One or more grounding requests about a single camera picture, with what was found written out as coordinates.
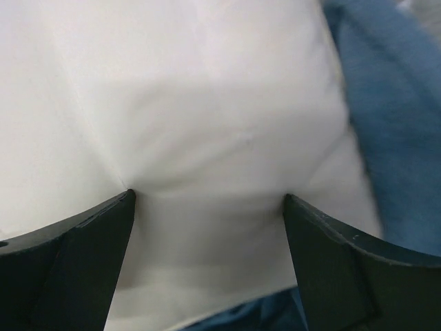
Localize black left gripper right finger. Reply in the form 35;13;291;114
283;195;440;331

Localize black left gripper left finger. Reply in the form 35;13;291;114
1;190;136;331

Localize cream bear print pillow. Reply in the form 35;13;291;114
1;1;381;330

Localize blue fabric pillowcase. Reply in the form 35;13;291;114
192;1;440;330

